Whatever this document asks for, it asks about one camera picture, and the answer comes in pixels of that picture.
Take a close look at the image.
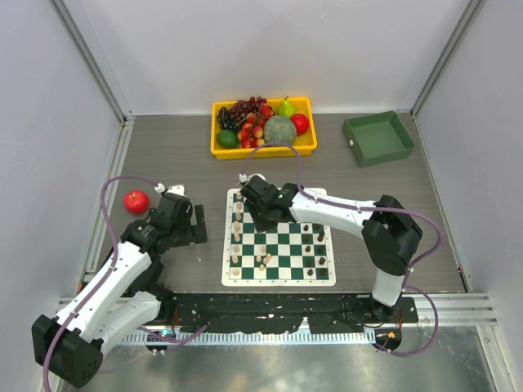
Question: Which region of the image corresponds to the dark purple grape bunch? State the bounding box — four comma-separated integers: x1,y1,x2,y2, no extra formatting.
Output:
216,96,267,133

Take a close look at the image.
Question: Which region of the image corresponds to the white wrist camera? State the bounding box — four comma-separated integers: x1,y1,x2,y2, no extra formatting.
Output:
154,183,185,197
239,173,266,185

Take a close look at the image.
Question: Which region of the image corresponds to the red apple in tray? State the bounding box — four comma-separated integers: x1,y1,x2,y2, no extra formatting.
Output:
291,114,310,136

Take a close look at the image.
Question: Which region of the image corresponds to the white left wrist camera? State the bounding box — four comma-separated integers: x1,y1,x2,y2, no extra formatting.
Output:
154,183,185,197

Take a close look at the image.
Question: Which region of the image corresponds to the yellow plastic fruit tray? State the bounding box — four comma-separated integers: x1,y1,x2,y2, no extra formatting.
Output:
209,96,318,160

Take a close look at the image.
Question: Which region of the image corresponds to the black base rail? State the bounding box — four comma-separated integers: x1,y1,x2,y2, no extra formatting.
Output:
159,293,418,334

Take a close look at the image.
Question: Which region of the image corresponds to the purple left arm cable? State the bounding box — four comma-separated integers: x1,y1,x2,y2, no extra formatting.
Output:
42,175,209,392

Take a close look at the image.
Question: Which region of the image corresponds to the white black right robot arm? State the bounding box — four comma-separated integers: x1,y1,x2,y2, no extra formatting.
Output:
239,174,422,322

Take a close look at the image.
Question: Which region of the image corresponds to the green lime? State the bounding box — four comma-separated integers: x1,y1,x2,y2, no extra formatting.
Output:
216,129,239,149

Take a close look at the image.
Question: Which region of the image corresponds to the red cherries cluster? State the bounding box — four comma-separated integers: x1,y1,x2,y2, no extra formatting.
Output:
237,104,275,149

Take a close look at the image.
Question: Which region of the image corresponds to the green pear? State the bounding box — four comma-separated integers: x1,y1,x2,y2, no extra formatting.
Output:
277,96,297,118

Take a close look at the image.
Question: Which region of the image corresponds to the green white chess mat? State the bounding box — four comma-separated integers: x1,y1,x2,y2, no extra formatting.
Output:
221,188,336,287

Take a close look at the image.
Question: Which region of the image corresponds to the red apple on table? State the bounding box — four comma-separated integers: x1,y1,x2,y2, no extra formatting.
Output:
123,189,150,215

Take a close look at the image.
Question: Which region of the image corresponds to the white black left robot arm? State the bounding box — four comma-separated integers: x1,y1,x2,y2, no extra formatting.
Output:
31,190,208,388

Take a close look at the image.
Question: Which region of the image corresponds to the green square box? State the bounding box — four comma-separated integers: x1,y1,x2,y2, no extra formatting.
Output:
342,111,415,167

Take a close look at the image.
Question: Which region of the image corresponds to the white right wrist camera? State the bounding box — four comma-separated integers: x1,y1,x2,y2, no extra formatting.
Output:
239,173,266,185

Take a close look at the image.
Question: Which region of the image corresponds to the green melon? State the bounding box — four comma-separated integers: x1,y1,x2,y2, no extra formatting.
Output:
264,115,297,145

